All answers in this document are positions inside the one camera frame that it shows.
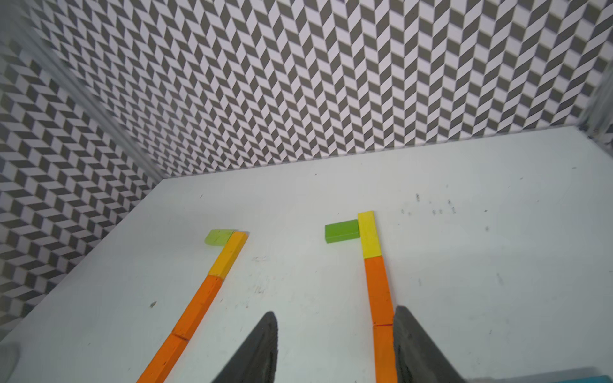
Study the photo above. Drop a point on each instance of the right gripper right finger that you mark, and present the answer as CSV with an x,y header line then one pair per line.
x,y
417,357

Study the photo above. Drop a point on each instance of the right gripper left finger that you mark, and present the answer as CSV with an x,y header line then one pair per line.
x,y
256,359

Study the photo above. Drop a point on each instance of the orange vertical block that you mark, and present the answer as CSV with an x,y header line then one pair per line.
x,y
197,308

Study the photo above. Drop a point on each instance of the orange diagonal block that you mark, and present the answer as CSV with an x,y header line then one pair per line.
x,y
164,360

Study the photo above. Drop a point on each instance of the yellow-orange block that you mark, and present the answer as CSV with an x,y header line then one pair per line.
x,y
228,255

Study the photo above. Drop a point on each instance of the light green small block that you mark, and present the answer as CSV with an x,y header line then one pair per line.
x,y
218,237

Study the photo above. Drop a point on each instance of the yellow block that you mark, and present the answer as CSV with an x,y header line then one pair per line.
x,y
371,246

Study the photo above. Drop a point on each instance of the teal block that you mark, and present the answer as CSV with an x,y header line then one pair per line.
x,y
594,379

